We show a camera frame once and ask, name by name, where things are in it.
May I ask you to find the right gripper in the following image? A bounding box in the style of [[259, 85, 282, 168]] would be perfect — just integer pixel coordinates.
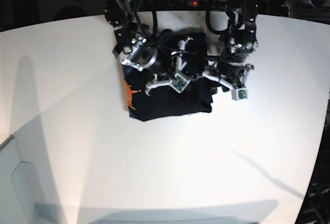
[[144, 36, 193, 96]]

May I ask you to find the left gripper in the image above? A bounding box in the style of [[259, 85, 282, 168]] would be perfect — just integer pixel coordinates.
[[197, 63, 255, 91]]

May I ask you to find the black T-shirt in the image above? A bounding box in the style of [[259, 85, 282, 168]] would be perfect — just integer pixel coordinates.
[[121, 29, 220, 122]]

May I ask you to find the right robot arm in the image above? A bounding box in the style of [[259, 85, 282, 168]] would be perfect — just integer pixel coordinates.
[[104, 0, 194, 95]]

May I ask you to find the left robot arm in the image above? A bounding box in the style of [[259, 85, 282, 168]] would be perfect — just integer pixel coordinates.
[[203, 0, 258, 94]]

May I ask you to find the black power strip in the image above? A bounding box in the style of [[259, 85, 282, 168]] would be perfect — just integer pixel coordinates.
[[175, 0, 226, 11]]

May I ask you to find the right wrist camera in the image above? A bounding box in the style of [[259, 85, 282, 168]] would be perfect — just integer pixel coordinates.
[[170, 72, 191, 94]]

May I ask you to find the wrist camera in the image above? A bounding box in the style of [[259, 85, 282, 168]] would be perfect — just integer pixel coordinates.
[[231, 88, 248, 101], [170, 72, 191, 94]]

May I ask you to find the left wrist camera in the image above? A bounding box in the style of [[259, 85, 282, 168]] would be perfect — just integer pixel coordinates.
[[231, 88, 248, 101]]

